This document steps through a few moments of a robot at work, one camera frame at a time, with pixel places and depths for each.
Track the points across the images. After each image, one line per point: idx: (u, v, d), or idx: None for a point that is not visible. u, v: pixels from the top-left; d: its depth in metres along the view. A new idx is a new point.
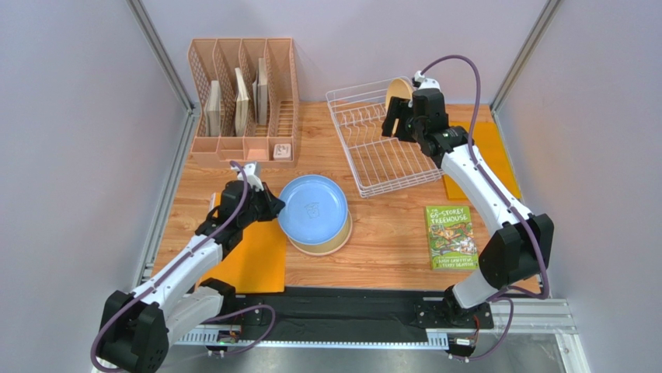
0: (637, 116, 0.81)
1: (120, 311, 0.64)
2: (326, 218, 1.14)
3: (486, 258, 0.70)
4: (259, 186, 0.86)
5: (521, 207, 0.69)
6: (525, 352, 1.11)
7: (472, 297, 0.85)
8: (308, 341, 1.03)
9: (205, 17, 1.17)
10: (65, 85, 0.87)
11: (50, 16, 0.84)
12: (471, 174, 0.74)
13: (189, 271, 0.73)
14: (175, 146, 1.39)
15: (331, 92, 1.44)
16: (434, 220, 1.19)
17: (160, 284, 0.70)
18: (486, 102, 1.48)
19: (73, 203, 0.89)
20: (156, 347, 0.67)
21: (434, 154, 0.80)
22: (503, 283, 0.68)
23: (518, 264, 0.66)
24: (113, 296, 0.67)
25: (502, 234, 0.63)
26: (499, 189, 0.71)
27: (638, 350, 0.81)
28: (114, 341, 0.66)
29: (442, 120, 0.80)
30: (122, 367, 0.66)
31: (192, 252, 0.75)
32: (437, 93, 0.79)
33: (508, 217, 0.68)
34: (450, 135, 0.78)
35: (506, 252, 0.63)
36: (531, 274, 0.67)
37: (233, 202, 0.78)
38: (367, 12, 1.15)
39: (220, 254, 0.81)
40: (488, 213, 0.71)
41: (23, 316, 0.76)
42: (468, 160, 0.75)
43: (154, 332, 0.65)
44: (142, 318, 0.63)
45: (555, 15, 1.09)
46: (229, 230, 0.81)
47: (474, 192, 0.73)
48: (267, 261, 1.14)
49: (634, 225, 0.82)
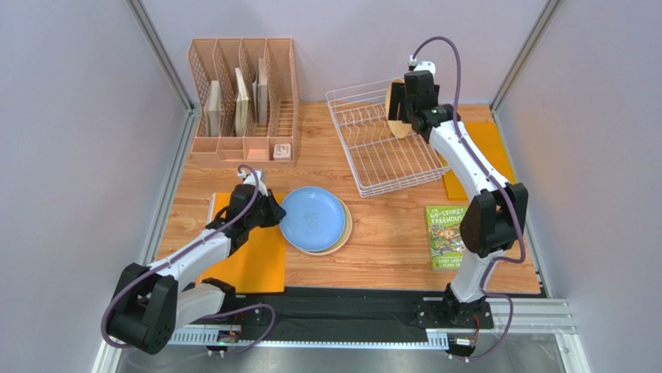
0: (637, 117, 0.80)
1: (136, 280, 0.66)
2: (325, 229, 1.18)
3: (465, 225, 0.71)
4: (264, 192, 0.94)
5: (499, 176, 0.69)
6: (525, 353, 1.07)
7: (466, 285, 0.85)
8: (308, 341, 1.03)
9: (206, 17, 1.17)
10: (64, 85, 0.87)
11: (50, 18, 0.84)
12: (455, 146, 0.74)
13: (201, 256, 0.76)
14: (175, 146, 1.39)
15: (331, 92, 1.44)
16: (435, 220, 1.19)
17: (175, 262, 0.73)
18: (486, 102, 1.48)
19: (71, 203, 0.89)
20: (165, 323, 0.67)
21: (423, 130, 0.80)
22: (479, 249, 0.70)
23: (494, 230, 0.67)
24: (129, 268, 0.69)
25: (479, 199, 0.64)
26: (480, 158, 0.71)
27: (638, 351, 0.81)
28: (125, 314, 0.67)
29: (433, 98, 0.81)
30: (129, 343, 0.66)
31: (203, 240, 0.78)
32: (426, 73, 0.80)
33: (486, 186, 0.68)
34: (438, 112, 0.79)
35: (482, 216, 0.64)
36: (506, 242, 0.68)
37: (243, 201, 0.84)
38: (367, 12, 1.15)
39: (228, 249, 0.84)
40: (470, 183, 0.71)
41: (22, 317, 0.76)
42: (453, 134, 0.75)
43: (166, 304, 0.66)
44: (158, 287, 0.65)
45: (555, 16, 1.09)
46: (237, 228, 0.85)
47: (456, 162, 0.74)
48: (267, 260, 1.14)
49: (634, 226, 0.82)
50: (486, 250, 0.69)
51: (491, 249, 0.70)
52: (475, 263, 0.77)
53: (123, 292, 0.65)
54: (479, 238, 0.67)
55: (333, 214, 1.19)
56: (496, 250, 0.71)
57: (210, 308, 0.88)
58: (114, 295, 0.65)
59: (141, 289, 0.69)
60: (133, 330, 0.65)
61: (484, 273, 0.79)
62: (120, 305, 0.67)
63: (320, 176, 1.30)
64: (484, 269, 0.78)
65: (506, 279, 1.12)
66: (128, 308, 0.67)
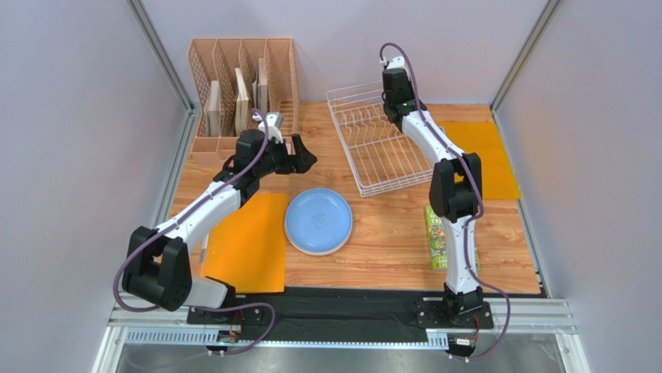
0: (638, 117, 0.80)
1: (146, 242, 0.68)
2: (330, 231, 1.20)
3: (431, 193, 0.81)
4: (280, 138, 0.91)
5: (458, 149, 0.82)
6: (525, 353, 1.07)
7: (454, 269, 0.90)
8: (308, 341, 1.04)
9: (206, 17, 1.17)
10: (64, 86, 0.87)
11: (50, 18, 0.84)
12: (421, 130, 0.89)
13: (209, 213, 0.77)
14: (175, 146, 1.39)
15: (331, 92, 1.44)
16: (434, 219, 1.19)
17: (182, 222, 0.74)
18: (486, 102, 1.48)
19: (69, 203, 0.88)
20: (179, 282, 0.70)
21: (397, 120, 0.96)
22: (445, 214, 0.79)
23: (455, 195, 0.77)
24: (138, 231, 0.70)
25: (438, 166, 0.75)
26: (440, 135, 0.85)
27: (639, 352, 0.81)
28: (141, 275, 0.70)
29: (405, 92, 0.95)
30: (148, 299, 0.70)
31: (211, 195, 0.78)
32: (401, 71, 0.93)
33: (445, 157, 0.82)
34: (409, 105, 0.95)
35: (442, 180, 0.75)
36: (469, 207, 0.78)
37: (249, 150, 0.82)
38: (367, 12, 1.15)
39: (238, 200, 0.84)
40: (433, 157, 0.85)
41: (22, 317, 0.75)
42: (419, 120, 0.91)
43: (179, 264, 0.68)
44: (167, 249, 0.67)
45: (555, 15, 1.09)
46: (247, 178, 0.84)
47: (423, 142, 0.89)
48: (266, 259, 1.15)
49: (635, 225, 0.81)
50: (451, 215, 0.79)
51: (457, 214, 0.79)
52: (452, 235, 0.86)
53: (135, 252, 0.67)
54: (443, 203, 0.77)
55: (341, 217, 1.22)
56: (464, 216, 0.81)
57: (211, 302, 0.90)
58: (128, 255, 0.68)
59: (154, 251, 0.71)
60: (151, 287, 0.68)
61: (464, 249, 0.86)
62: (134, 266, 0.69)
63: (319, 175, 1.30)
64: (461, 242, 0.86)
65: (506, 279, 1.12)
66: (142, 269, 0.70)
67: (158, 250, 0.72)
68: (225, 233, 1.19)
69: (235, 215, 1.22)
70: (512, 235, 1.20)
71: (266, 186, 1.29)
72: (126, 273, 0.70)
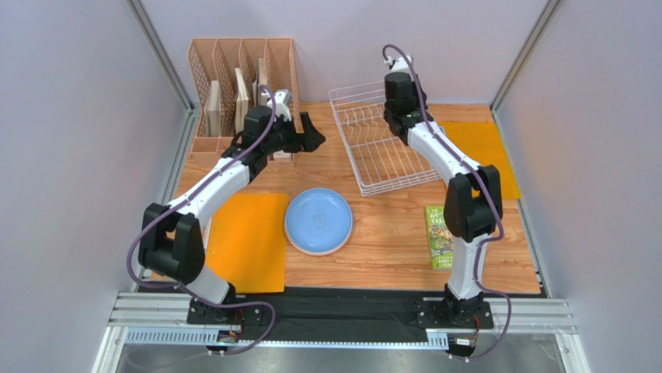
0: (637, 117, 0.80)
1: (159, 217, 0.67)
2: (332, 230, 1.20)
3: (446, 212, 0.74)
4: (287, 116, 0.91)
5: (472, 162, 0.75)
6: (525, 353, 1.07)
7: (460, 278, 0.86)
8: (308, 341, 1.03)
9: (206, 17, 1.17)
10: (65, 87, 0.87)
11: (50, 18, 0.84)
12: (429, 141, 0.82)
13: (219, 189, 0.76)
14: (175, 146, 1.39)
15: (334, 92, 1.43)
16: (434, 219, 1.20)
17: (193, 198, 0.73)
18: (486, 102, 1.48)
19: (69, 203, 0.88)
20: (193, 256, 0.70)
21: (402, 134, 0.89)
22: (462, 233, 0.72)
23: (474, 212, 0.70)
24: (151, 207, 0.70)
25: (454, 182, 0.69)
26: (452, 148, 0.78)
27: (639, 351, 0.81)
28: (155, 250, 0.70)
29: (410, 101, 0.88)
30: (164, 273, 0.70)
31: (220, 172, 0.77)
32: (405, 78, 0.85)
33: (460, 170, 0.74)
34: (413, 116, 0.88)
35: (458, 196, 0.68)
36: (488, 224, 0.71)
37: (256, 125, 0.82)
38: (367, 12, 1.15)
39: (248, 176, 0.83)
40: (445, 171, 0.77)
41: (22, 316, 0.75)
42: (426, 132, 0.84)
43: (192, 238, 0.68)
44: (179, 224, 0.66)
45: (555, 15, 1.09)
46: (255, 154, 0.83)
47: (433, 155, 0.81)
48: (266, 259, 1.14)
49: (635, 225, 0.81)
50: (468, 235, 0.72)
51: (474, 233, 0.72)
52: (465, 251, 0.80)
53: (149, 227, 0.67)
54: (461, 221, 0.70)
55: (340, 216, 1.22)
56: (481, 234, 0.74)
57: (212, 297, 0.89)
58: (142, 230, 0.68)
59: (168, 226, 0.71)
60: (166, 263, 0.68)
61: (475, 264, 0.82)
62: (150, 242, 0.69)
63: (319, 175, 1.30)
64: (473, 257, 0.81)
65: (506, 279, 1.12)
66: (157, 244, 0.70)
67: (172, 226, 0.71)
68: (225, 233, 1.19)
69: (235, 215, 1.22)
70: (511, 235, 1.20)
71: (266, 186, 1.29)
72: (141, 248, 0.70)
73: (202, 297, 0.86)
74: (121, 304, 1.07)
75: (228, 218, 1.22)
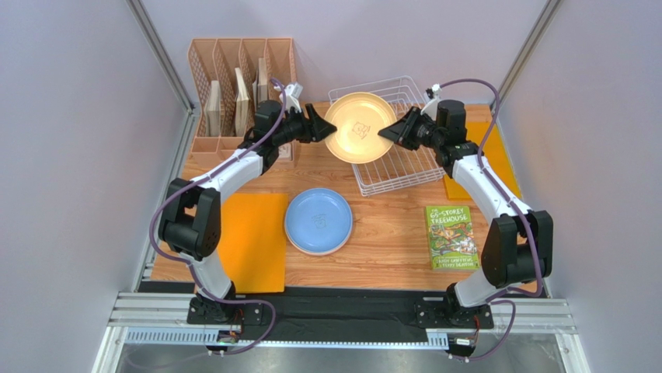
0: (637, 119, 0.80)
1: (182, 188, 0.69)
2: (332, 229, 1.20)
3: (487, 256, 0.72)
4: (298, 108, 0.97)
5: (521, 204, 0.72)
6: (525, 353, 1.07)
7: (472, 294, 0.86)
8: (308, 341, 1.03)
9: (206, 17, 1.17)
10: (64, 88, 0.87)
11: (50, 19, 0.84)
12: (476, 177, 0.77)
13: (237, 172, 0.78)
14: (175, 145, 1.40)
15: (334, 92, 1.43)
16: (434, 220, 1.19)
17: (215, 177, 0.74)
18: (486, 103, 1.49)
19: (69, 204, 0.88)
20: (213, 230, 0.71)
21: (447, 165, 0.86)
22: (499, 280, 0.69)
23: (517, 262, 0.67)
24: (175, 182, 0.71)
25: (499, 223, 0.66)
26: (501, 186, 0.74)
27: (639, 352, 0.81)
28: (177, 223, 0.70)
29: (460, 134, 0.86)
30: (182, 247, 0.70)
31: (238, 158, 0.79)
32: (460, 108, 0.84)
33: (506, 210, 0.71)
34: (462, 148, 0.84)
35: (503, 242, 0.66)
36: (527, 278, 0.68)
37: (266, 120, 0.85)
38: (367, 12, 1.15)
39: (261, 167, 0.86)
40: (489, 208, 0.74)
41: (23, 317, 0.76)
42: (475, 165, 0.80)
43: (213, 212, 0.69)
44: (202, 197, 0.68)
45: (555, 16, 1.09)
46: (267, 148, 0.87)
47: (478, 189, 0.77)
48: (266, 259, 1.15)
49: (634, 226, 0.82)
50: (504, 283, 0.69)
51: (512, 282, 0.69)
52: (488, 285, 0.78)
53: (173, 197, 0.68)
54: (502, 268, 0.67)
55: (342, 216, 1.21)
56: (514, 284, 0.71)
57: (217, 290, 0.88)
58: (166, 200, 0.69)
59: (188, 202, 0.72)
60: (186, 235, 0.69)
61: (493, 296, 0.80)
62: (171, 214, 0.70)
63: (320, 176, 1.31)
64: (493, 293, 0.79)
65: None
66: (178, 217, 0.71)
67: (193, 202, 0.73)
68: (226, 231, 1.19)
69: (235, 214, 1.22)
70: None
71: (267, 186, 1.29)
72: (162, 221, 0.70)
73: (207, 288, 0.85)
74: (121, 304, 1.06)
75: (228, 217, 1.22)
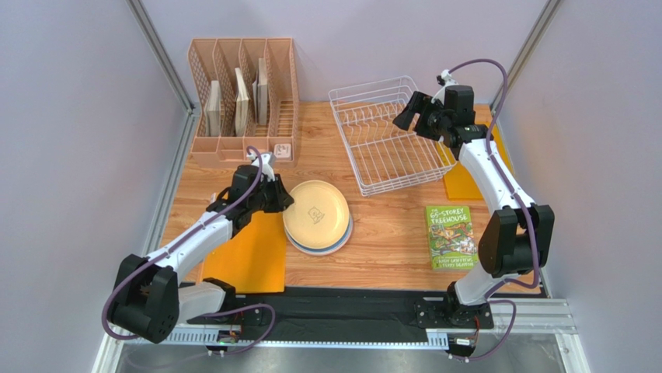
0: (637, 118, 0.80)
1: (134, 272, 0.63)
2: None
3: (484, 245, 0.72)
4: (271, 176, 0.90)
5: (526, 196, 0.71)
6: (525, 353, 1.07)
7: (471, 291, 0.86)
8: (308, 341, 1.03)
9: (206, 17, 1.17)
10: (65, 88, 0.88)
11: (50, 19, 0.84)
12: (483, 162, 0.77)
13: (200, 243, 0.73)
14: (175, 145, 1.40)
15: (334, 92, 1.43)
16: (434, 220, 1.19)
17: (174, 251, 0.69)
18: (486, 102, 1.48)
19: (68, 201, 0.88)
20: (168, 313, 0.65)
21: (455, 146, 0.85)
22: (495, 270, 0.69)
23: (513, 252, 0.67)
24: (127, 259, 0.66)
25: (500, 214, 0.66)
26: (507, 176, 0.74)
27: (639, 352, 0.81)
28: (127, 305, 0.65)
29: (468, 116, 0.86)
30: (133, 332, 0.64)
31: (203, 224, 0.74)
32: (468, 90, 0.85)
33: (510, 202, 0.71)
34: (472, 130, 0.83)
35: (502, 233, 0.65)
36: (524, 268, 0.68)
37: (245, 183, 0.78)
38: (366, 12, 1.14)
39: (229, 231, 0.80)
40: (493, 199, 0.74)
41: (23, 315, 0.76)
42: (483, 151, 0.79)
43: (168, 294, 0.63)
44: (156, 279, 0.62)
45: (555, 15, 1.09)
46: (239, 209, 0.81)
47: (484, 179, 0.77)
48: (267, 257, 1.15)
49: (634, 226, 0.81)
50: (499, 272, 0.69)
51: (506, 272, 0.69)
52: (487, 280, 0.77)
53: (122, 284, 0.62)
54: (496, 258, 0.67)
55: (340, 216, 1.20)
56: (510, 274, 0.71)
57: (210, 305, 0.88)
58: (115, 286, 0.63)
59: (143, 280, 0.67)
60: (137, 319, 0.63)
61: (492, 289, 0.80)
62: (122, 296, 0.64)
63: (320, 175, 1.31)
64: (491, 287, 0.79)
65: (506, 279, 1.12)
66: (130, 298, 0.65)
67: (147, 280, 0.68)
68: None
69: None
70: None
71: None
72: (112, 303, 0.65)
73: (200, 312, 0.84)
74: None
75: None
